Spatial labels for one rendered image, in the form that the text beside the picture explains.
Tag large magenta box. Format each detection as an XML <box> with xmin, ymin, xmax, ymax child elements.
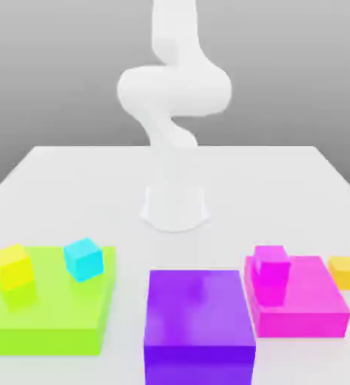
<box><xmin>242</xmin><ymin>254</ymin><xmax>350</xmax><ymax>339</ymax></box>

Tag small magenta cube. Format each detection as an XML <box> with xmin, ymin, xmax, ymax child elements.
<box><xmin>252</xmin><ymin>244</ymin><xmax>292</xmax><ymax>308</ymax></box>

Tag small yellow cube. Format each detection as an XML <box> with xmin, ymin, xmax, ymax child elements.
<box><xmin>0</xmin><ymin>243</ymin><xmax>36</xmax><ymax>292</ymax></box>

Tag small orange cube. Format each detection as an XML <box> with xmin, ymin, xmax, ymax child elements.
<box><xmin>327</xmin><ymin>256</ymin><xmax>350</xmax><ymax>291</ymax></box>

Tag large purple box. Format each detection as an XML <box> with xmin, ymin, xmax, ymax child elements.
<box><xmin>143</xmin><ymin>268</ymin><xmax>257</xmax><ymax>385</ymax></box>

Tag small cyan cube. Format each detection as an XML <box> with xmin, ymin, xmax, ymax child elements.
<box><xmin>62</xmin><ymin>237</ymin><xmax>105</xmax><ymax>283</ymax></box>

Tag large green box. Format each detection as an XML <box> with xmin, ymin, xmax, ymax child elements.
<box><xmin>0</xmin><ymin>245</ymin><xmax>117</xmax><ymax>356</ymax></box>

